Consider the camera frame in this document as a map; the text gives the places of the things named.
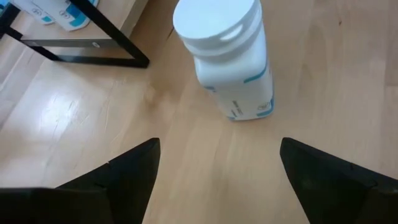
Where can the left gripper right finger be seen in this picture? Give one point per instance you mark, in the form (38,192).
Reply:
(335,193)

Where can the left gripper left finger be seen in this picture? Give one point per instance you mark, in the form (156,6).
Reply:
(124,186)

